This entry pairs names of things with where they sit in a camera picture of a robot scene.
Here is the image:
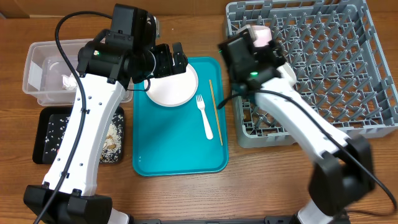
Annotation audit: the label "white plastic fork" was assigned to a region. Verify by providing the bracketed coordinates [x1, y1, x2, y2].
[196, 95, 213, 140]

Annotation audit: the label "pink bowl with food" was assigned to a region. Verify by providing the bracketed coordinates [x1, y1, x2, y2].
[236, 24, 272, 47]

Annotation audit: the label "grey plastic dish rack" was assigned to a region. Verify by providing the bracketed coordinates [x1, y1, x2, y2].
[225, 0, 397, 138]

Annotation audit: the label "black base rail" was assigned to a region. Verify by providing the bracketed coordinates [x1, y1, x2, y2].
[128, 215, 301, 224]

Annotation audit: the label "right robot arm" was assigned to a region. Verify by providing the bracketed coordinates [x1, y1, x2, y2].
[218, 26, 375, 223]

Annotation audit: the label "black plastic tray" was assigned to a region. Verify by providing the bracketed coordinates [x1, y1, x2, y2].
[32, 106, 124, 164]

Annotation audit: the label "white napkin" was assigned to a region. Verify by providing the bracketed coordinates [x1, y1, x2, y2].
[62, 73, 77, 90]

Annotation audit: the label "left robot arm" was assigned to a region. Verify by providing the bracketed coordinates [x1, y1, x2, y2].
[24, 4, 188, 223]

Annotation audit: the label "white round plate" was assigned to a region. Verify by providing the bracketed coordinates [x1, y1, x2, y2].
[144, 64, 198, 107]

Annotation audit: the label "teal plastic tray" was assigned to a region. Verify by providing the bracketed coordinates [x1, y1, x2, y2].
[132, 57, 229, 177]

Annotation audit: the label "wooden chopstick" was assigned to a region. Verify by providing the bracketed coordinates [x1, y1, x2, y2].
[209, 79, 223, 146]

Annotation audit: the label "white bowl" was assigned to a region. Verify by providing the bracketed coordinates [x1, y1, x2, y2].
[277, 62, 297, 86]

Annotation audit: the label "rice and nuts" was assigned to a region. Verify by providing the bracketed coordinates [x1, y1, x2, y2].
[42, 111, 125, 164]

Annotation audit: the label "clear plastic bin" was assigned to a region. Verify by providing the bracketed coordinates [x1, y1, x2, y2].
[22, 39, 135, 107]

